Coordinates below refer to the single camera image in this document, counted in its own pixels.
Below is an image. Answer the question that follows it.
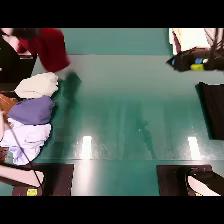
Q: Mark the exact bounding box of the lavender garment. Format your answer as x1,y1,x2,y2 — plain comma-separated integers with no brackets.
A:
0,117,53,166

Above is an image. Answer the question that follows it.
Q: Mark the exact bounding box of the person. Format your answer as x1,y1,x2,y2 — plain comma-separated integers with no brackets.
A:
0,27,72,80

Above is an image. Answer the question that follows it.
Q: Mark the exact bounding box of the black garment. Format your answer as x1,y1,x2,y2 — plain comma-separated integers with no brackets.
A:
195,81,224,141

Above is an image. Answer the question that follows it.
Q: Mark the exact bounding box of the purple garment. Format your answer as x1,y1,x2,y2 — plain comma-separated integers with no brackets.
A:
7,95,56,126

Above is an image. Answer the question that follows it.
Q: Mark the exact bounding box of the cream garment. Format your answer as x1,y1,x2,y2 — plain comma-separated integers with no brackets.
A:
14,72,60,100

